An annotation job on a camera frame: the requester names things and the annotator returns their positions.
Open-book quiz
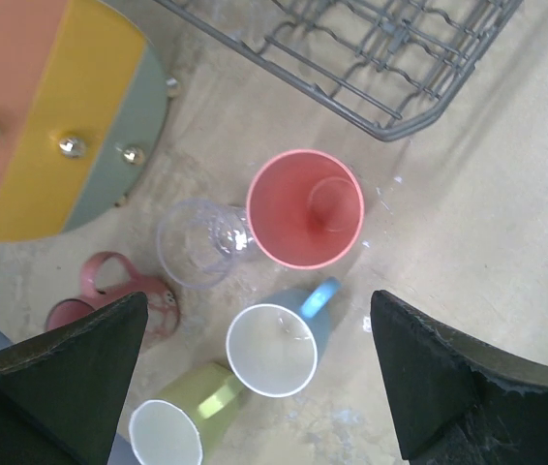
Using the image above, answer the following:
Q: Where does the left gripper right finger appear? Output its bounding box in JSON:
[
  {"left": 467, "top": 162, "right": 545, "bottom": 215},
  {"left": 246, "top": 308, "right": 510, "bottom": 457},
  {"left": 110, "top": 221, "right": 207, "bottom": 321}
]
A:
[{"left": 370, "top": 291, "right": 548, "bottom": 464}]

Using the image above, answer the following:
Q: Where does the light blue mug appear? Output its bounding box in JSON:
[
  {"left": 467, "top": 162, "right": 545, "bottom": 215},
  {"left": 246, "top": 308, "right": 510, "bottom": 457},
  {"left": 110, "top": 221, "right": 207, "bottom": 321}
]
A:
[{"left": 226, "top": 277, "right": 341, "bottom": 398}]

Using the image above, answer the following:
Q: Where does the round pastel drawer cabinet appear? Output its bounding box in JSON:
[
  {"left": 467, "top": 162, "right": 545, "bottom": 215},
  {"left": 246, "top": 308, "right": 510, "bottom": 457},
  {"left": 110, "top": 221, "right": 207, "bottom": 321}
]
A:
[{"left": 0, "top": 1, "right": 169, "bottom": 242}]

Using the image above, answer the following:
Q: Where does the green faceted mug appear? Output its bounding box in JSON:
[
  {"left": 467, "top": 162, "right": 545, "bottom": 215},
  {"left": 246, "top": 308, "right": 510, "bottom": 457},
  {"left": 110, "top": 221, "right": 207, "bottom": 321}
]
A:
[{"left": 128, "top": 362, "right": 247, "bottom": 464}]

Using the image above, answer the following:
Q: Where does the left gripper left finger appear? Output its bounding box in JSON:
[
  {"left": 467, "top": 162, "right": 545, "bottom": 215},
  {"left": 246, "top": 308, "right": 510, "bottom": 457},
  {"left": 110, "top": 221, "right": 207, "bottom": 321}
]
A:
[{"left": 0, "top": 293, "right": 148, "bottom": 464}]

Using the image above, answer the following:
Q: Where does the clear plastic cup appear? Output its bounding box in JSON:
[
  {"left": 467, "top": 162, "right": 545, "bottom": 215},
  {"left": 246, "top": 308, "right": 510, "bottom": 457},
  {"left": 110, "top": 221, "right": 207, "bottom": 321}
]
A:
[{"left": 156, "top": 199, "right": 259, "bottom": 290}]

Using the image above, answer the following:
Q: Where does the pink handleless tumbler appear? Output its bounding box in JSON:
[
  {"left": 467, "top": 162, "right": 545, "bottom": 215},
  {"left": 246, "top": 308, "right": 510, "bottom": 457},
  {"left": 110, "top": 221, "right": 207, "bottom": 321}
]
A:
[{"left": 246, "top": 149, "right": 365, "bottom": 269}]

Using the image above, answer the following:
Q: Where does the grey wire dish rack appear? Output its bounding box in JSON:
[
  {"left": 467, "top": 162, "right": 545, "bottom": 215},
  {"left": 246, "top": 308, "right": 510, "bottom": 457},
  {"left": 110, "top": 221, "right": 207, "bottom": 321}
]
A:
[{"left": 166, "top": 1, "right": 518, "bottom": 141}]

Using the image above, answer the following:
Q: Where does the pink floral mug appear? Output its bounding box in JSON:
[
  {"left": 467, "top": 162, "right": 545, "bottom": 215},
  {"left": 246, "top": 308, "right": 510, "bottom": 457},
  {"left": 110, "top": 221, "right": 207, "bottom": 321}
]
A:
[{"left": 45, "top": 251, "right": 181, "bottom": 351}]

